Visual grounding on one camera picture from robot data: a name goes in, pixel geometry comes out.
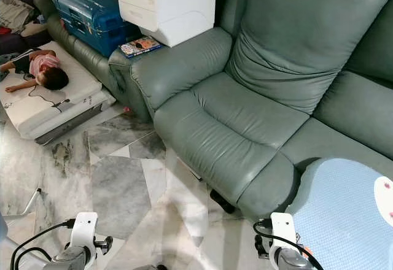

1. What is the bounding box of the large light blue table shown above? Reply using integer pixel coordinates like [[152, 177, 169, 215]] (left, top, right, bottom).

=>
[[286, 158, 393, 270]]

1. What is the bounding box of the sleeping child in pink shirt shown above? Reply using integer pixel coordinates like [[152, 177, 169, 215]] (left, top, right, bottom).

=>
[[0, 49, 70, 93]]

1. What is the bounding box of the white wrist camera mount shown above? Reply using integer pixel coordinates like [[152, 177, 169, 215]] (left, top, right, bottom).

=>
[[269, 212, 298, 252], [71, 212, 99, 250]]

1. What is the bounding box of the blue hard suitcase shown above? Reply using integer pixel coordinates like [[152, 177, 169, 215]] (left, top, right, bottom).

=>
[[53, 0, 142, 58]]

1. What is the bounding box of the black sofa foot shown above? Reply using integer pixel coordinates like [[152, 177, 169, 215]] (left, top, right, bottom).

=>
[[210, 189, 237, 214]]

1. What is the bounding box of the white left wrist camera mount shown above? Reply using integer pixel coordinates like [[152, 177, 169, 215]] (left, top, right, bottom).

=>
[[71, 212, 99, 250]]

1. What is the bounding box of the green leather sofa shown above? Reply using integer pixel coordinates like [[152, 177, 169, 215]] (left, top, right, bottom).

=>
[[33, 0, 393, 223]]

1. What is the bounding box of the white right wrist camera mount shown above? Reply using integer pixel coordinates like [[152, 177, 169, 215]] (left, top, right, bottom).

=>
[[269, 212, 298, 252]]

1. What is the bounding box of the white plastic storage box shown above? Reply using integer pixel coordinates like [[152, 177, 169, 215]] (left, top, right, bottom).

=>
[[117, 0, 219, 48]]

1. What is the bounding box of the white round plate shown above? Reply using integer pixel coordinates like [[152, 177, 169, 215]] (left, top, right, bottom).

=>
[[375, 177, 393, 226]]

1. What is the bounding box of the white floor mattress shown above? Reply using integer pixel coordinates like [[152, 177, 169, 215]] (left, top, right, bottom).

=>
[[0, 41, 116, 141]]

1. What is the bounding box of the colourful magazine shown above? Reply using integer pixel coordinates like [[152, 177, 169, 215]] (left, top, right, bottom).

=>
[[120, 36, 163, 59]]

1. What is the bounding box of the thin black cable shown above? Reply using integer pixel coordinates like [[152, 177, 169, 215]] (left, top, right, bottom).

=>
[[25, 85, 72, 110]]

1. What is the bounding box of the beige pillow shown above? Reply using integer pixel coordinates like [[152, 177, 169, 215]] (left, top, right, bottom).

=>
[[0, 0, 36, 35]]

